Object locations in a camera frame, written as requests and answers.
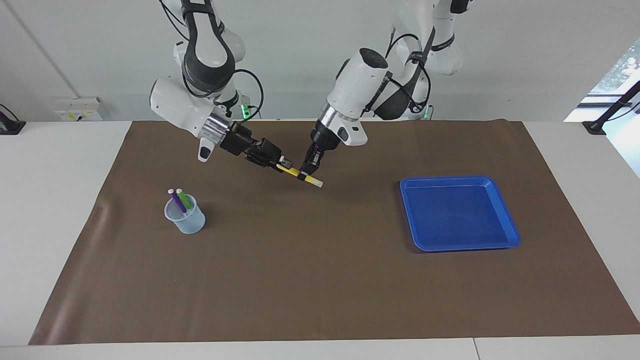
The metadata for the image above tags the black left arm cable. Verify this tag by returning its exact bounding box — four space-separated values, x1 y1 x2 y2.
385 27 434 113

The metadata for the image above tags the white wall socket strip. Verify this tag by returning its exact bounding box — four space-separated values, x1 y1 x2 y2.
54 97 103 122

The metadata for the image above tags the blue plastic tray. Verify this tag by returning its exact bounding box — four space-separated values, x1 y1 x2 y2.
399 175 522 252

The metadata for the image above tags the brown paper table mat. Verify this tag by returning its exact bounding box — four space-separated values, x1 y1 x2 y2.
28 119 640 346

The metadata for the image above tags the purple marker pen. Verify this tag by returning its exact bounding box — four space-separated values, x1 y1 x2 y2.
167 188 187 215

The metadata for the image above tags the bright window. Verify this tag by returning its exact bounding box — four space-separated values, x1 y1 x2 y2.
564 39 640 123

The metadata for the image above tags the translucent plastic cup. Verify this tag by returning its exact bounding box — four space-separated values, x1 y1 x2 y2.
164 193 206 235

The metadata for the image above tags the yellow marker pen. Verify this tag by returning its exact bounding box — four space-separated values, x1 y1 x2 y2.
276 164 324 189

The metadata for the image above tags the black clamp stand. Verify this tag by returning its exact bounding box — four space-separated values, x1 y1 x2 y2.
582 80 640 136

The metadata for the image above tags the black table clamp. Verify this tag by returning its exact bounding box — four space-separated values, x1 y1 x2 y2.
0 103 27 136

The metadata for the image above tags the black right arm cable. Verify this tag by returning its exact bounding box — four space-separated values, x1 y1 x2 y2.
215 69 265 121

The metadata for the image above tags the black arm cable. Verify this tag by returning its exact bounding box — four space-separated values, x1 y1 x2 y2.
385 27 434 113
215 69 265 121

